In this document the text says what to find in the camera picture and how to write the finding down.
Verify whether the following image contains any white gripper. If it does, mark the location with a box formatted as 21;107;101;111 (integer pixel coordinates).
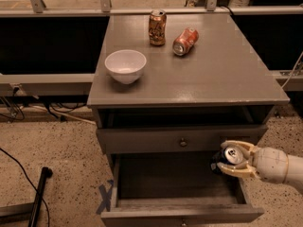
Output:
217;140;288;183

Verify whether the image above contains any blue pepsi can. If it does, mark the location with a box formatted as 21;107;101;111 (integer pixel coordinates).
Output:
210;147;244;175

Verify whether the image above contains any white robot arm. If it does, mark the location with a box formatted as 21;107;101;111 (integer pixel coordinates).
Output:
214;140;303;194

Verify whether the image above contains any round top drawer knob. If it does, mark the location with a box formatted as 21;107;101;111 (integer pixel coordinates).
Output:
179;138;187;148

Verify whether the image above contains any grey wooden drawer cabinet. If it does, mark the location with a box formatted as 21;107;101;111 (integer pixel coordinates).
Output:
88;14;288;227

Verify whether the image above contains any grey open middle drawer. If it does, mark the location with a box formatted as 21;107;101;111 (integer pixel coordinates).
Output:
101;151;264;227

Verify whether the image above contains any orange lying soda can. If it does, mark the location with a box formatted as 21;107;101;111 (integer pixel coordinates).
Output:
172;27;199;56

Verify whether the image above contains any grey top drawer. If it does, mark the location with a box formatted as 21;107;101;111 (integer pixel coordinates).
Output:
96;106;269;155

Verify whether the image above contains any brown upright soda can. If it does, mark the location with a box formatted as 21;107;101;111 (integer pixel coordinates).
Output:
149;9;167;46

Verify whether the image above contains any blue tape cross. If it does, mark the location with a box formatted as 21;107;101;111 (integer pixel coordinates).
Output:
96;180;114;215

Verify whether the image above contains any white bowl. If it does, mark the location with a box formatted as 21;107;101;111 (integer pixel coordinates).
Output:
104;49;147;84

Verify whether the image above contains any black metal stand leg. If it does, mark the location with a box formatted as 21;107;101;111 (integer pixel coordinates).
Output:
0;166;53;227

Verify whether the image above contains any grey metal rail frame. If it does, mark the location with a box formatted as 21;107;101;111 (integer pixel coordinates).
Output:
1;0;302;101

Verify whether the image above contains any white cable at right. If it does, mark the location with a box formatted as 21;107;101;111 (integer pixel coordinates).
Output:
279;50;303;90

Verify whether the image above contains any black floor cable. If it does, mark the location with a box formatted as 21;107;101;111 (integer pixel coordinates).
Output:
0;147;51;227

